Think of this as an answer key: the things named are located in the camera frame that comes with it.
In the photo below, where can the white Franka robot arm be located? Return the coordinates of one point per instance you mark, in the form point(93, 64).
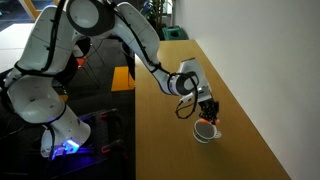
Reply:
point(140, 33)

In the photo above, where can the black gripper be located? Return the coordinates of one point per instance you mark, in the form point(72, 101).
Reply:
point(208, 106)

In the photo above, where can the white mug with green band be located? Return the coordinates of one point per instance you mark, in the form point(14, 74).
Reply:
point(205, 131)

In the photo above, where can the white table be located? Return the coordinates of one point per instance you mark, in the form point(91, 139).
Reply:
point(13, 43)

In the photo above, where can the green bin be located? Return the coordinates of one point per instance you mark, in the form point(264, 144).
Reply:
point(173, 32)

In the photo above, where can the potted plant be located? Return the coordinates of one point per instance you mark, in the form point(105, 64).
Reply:
point(156, 13)

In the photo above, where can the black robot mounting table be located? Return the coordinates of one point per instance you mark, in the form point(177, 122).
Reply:
point(83, 146)

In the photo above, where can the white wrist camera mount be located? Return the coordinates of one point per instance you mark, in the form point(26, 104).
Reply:
point(186, 98)

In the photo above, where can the orange carrot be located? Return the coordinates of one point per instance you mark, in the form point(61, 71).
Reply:
point(217, 121)

